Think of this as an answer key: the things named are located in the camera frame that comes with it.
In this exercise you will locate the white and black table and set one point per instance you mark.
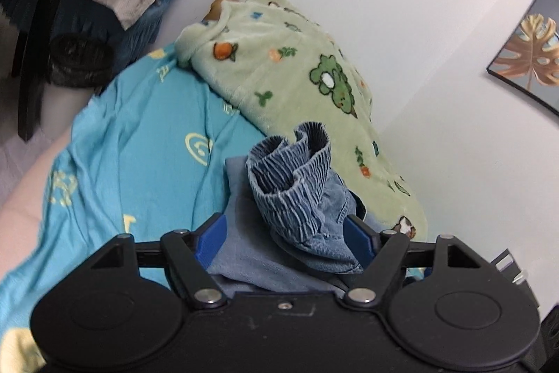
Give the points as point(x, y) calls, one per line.
point(43, 49)

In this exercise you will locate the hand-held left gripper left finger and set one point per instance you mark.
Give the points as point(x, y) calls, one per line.
point(212, 242)

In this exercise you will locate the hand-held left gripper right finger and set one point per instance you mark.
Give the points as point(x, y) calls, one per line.
point(360, 242)

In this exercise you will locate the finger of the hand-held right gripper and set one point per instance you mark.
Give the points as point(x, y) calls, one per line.
point(505, 260)

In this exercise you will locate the blue denim pants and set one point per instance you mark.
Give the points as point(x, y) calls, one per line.
point(288, 185)

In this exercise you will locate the teal printed bed sheet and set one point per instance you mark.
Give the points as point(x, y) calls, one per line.
point(131, 145)

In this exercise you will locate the green cartoon printed blanket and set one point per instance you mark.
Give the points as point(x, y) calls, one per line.
point(297, 62)

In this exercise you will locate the black trash bin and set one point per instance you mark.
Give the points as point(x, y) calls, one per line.
point(81, 60)

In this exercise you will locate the framed gold leaf picture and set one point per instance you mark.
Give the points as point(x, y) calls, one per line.
point(533, 49)

